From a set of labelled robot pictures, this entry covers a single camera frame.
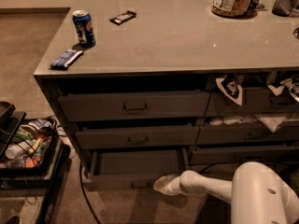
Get grey drawer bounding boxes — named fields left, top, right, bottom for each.
left=58, top=91, right=210, bottom=121
left=206, top=87, right=299, bottom=117
left=197, top=122, right=299, bottom=145
left=83, top=148, right=187, bottom=191
left=75, top=124, right=199, bottom=149
left=189, top=145, right=299, bottom=165

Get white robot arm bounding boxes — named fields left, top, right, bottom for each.
left=153, top=161, right=299, bottom=224

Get grey counter cabinet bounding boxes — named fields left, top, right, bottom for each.
left=35, top=0, right=299, bottom=165

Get black white chip bag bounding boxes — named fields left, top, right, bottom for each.
left=268, top=75, right=299, bottom=103
left=216, top=74, right=243, bottom=105

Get clear plastic snack bags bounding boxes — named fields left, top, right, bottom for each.
left=207, top=114, right=286, bottom=133

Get black bin of snacks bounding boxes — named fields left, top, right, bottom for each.
left=0, top=118, right=58, bottom=176

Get blue snack packet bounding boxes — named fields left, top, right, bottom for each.
left=50, top=49, right=83, bottom=69

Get black candy bar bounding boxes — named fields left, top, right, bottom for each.
left=110, top=10, right=136, bottom=25

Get blue soda can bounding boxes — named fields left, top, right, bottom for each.
left=73, top=10, right=95, bottom=48

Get dark glass pitcher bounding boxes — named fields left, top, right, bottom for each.
left=272, top=0, right=298, bottom=17

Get black cart frame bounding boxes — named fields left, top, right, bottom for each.
left=0, top=101, right=70, bottom=224

